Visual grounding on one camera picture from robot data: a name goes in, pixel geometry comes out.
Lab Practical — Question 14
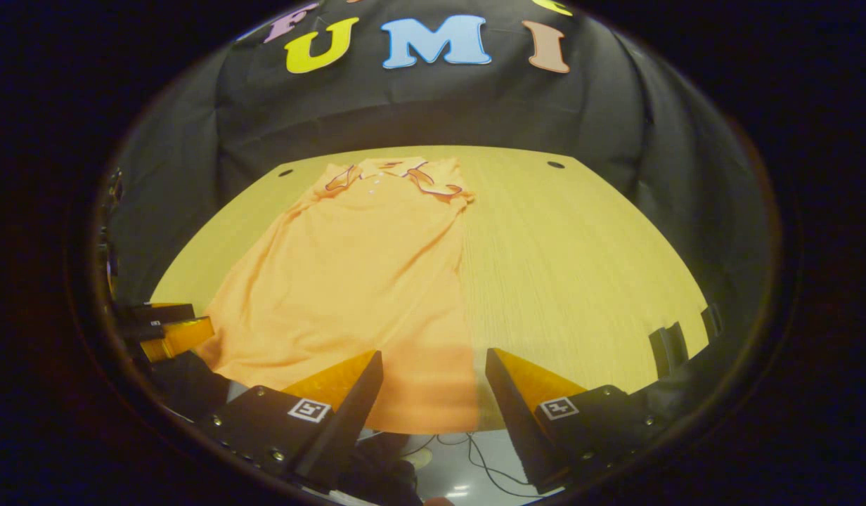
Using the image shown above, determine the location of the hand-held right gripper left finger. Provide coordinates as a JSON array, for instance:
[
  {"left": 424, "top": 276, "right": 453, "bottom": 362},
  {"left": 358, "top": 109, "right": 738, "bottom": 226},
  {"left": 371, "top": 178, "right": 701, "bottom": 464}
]
[{"left": 198, "top": 350, "right": 384, "bottom": 491}]

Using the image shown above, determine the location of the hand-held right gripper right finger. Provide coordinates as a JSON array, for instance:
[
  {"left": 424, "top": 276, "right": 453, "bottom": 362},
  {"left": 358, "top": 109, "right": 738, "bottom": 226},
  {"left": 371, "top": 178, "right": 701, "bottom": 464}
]
[{"left": 485, "top": 348, "right": 662, "bottom": 495}]

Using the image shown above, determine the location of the orange T-shirt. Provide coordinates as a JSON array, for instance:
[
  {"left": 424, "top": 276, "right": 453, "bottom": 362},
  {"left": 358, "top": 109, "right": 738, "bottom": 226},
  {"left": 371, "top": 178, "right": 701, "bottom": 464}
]
[{"left": 198, "top": 156, "right": 483, "bottom": 434}]

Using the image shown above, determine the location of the black backdrop cloth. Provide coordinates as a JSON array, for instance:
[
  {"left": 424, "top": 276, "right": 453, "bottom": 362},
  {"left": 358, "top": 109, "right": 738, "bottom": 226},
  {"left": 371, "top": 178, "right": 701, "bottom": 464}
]
[{"left": 99, "top": 0, "right": 775, "bottom": 331}]

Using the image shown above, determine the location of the black floor cable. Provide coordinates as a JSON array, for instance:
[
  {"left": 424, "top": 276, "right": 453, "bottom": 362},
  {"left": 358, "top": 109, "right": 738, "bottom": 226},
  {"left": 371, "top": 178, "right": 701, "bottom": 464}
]
[{"left": 433, "top": 432, "right": 543, "bottom": 498}]

